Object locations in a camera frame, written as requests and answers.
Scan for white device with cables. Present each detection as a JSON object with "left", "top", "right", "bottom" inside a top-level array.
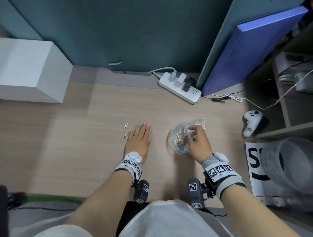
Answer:
[{"left": 275, "top": 52, "right": 313, "bottom": 94}]

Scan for wooden shelf unit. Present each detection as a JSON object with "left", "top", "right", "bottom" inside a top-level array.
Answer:
[{"left": 245, "top": 22, "right": 313, "bottom": 141}]

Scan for white sign with black print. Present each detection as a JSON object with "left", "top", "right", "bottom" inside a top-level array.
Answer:
[{"left": 245, "top": 142, "right": 280, "bottom": 206}]

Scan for white power adapter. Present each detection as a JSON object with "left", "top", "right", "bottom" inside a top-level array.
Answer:
[{"left": 175, "top": 73, "right": 188, "bottom": 88}]

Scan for thin black cable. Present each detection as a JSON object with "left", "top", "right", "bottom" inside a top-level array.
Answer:
[{"left": 202, "top": 88, "right": 245, "bottom": 103}]

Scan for green mat edge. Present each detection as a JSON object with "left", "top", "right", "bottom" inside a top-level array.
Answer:
[{"left": 24, "top": 194, "right": 86, "bottom": 206}]

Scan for white round wrist tracker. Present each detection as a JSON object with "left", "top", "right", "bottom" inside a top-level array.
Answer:
[
  {"left": 124, "top": 151, "right": 140, "bottom": 163},
  {"left": 213, "top": 152, "right": 229, "bottom": 163}
]

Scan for person's left forearm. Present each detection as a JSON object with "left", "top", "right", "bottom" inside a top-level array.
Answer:
[{"left": 65, "top": 170, "right": 134, "bottom": 233}]

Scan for black chair armrest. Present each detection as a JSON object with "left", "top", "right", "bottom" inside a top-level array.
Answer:
[{"left": 0, "top": 185, "right": 28, "bottom": 237}]

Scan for scattered silver paper clips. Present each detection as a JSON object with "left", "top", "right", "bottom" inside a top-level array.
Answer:
[{"left": 122, "top": 122, "right": 153, "bottom": 144}]

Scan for blue folder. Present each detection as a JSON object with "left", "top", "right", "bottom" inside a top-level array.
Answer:
[{"left": 201, "top": 5, "right": 310, "bottom": 97}]

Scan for person's black trousers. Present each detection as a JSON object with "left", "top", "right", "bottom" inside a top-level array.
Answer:
[{"left": 115, "top": 201, "right": 151, "bottom": 237}]

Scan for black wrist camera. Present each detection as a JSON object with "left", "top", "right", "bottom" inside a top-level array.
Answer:
[
  {"left": 187, "top": 178, "right": 216, "bottom": 209},
  {"left": 133, "top": 179, "right": 150, "bottom": 204}
]

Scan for black power adapter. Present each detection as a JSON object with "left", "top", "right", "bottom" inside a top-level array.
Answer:
[{"left": 182, "top": 77, "right": 197, "bottom": 93}]

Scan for clear plastic zip bag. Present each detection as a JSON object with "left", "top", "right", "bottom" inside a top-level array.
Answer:
[{"left": 167, "top": 118, "right": 206, "bottom": 155}]

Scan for marker-printed left wrist band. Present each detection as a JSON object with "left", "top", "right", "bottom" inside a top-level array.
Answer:
[{"left": 114, "top": 158, "right": 142, "bottom": 186}]

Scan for pile of silver paper clips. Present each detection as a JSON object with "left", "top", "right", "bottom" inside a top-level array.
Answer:
[{"left": 176, "top": 129, "right": 194, "bottom": 148}]

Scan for person's right forearm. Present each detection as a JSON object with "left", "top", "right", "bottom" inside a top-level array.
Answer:
[{"left": 220, "top": 184, "right": 302, "bottom": 237}]

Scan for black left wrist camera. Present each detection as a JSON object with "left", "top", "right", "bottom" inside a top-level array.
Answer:
[{"left": 133, "top": 179, "right": 150, "bottom": 204}]

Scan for person's right hand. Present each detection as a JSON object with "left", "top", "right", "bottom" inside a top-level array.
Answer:
[{"left": 187, "top": 125, "right": 213, "bottom": 164}]

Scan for white power strip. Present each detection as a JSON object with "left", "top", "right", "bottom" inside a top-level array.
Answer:
[{"left": 158, "top": 72, "right": 202, "bottom": 105}]

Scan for grey power cable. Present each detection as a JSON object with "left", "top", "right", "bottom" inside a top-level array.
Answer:
[{"left": 147, "top": 67, "right": 175, "bottom": 77}]

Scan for white box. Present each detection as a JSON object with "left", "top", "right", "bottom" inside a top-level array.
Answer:
[{"left": 0, "top": 37, "right": 74, "bottom": 104}]

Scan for person's left hand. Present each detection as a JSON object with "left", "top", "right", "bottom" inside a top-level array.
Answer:
[{"left": 125, "top": 122, "right": 152, "bottom": 166}]

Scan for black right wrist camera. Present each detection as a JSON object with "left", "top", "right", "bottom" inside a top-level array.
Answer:
[{"left": 187, "top": 178, "right": 216, "bottom": 209}]

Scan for white handheld controller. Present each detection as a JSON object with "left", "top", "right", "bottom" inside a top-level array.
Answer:
[{"left": 242, "top": 110, "right": 263, "bottom": 138}]

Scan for frosted clear plastic container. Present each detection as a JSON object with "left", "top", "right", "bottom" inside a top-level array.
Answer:
[{"left": 259, "top": 137, "right": 313, "bottom": 196}]

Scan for grey marker-printed right wrist band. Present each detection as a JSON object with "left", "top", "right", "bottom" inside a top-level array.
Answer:
[{"left": 201, "top": 155, "right": 247, "bottom": 200}]

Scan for thin white cable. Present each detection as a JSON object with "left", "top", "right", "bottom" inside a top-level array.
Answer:
[{"left": 224, "top": 69, "right": 313, "bottom": 110}]

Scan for person's white shirt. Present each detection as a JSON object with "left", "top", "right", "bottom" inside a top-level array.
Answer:
[{"left": 10, "top": 199, "right": 236, "bottom": 237}]

